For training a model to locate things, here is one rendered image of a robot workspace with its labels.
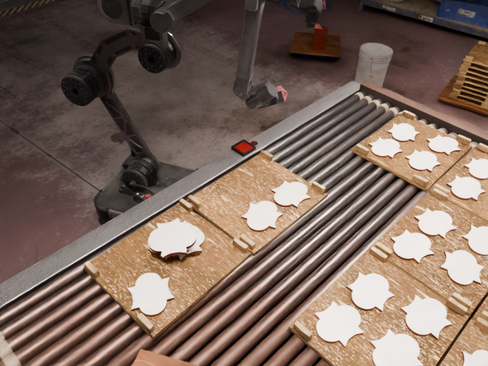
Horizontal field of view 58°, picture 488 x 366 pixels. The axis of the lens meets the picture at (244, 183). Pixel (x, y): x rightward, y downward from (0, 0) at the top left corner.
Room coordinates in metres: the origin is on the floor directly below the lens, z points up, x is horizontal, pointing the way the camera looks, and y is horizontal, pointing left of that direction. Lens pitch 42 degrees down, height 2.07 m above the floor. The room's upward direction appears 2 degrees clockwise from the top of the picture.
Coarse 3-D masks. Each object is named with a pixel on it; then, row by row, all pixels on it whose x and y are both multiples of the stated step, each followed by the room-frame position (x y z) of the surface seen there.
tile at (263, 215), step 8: (256, 208) 1.11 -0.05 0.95; (264, 208) 1.11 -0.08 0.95; (272, 208) 1.11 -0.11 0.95; (248, 216) 1.07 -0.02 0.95; (256, 216) 1.07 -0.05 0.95; (264, 216) 1.07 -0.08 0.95; (272, 216) 1.07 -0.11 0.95; (280, 216) 1.09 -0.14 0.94; (248, 224) 1.03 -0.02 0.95; (256, 224) 1.03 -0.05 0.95; (264, 224) 1.03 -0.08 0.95; (272, 224) 1.04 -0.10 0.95
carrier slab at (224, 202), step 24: (240, 168) 1.34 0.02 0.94; (264, 168) 1.35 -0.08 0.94; (216, 192) 1.20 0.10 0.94; (240, 192) 1.20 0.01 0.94; (264, 192) 1.21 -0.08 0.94; (312, 192) 1.22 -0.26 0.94; (216, 216) 1.08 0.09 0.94; (240, 216) 1.08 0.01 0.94; (288, 216) 1.09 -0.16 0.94; (264, 240) 0.97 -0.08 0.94
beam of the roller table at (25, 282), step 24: (336, 96) 1.97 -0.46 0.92; (288, 120) 1.74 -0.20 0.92; (312, 120) 1.77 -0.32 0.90; (264, 144) 1.54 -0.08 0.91; (216, 168) 1.36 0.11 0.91; (168, 192) 1.21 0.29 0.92; (192, 192) 1.23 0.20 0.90; (120, 216) 1.08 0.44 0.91; (144, 216) 1.08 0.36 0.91; (96, 240) 0.96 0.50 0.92; (48, 264) 0.86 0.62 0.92; (72, 264) 0.86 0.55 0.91; (0, 288) 0.76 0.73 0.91; (24, 288) 0.76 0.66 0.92
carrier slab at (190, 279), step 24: (168, 216) 1.07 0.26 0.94; (192, 216) 1.07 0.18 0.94; (144, 240) 0.95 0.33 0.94; (216, 240) 0.96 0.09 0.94; (96, 264) 0.85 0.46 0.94; (120, 264) 0.85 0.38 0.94; (144, 264) 0.85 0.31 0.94; (168, 264) 0.86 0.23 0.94; (192, 264) 0.86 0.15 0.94; (216, 264) 0.86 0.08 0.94; (240, 264) 0.88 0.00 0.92; (120, 288) 0.76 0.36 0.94; (168, 288) 0.77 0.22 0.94; (192, 288) 0.77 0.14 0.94; (168, 312) 0.69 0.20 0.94
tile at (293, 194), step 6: (282, 186) 1.24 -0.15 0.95; (288, 186) 1.24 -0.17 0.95; (294, 186) 1.24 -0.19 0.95; (300, 186) 1.24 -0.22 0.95; (276, 192) 1.20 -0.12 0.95; (282, 192) 1.20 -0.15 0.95; (288, 192) 1.20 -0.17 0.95; (294, 192) 1.20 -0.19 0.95; (300, 192) 1.20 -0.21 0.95; (306, 192) 1.21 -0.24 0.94; (276, 198) 1.17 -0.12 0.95; (282, 198) 1.17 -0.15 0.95; (288, 198) 1.17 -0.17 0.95; (294, 198) 1.17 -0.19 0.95; (300, 198) 1.17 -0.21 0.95; (306, 198) 1.18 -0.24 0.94; (282, 204) 1.14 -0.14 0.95; (288, 204) 1.14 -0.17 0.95; (294, 204) 1.14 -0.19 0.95
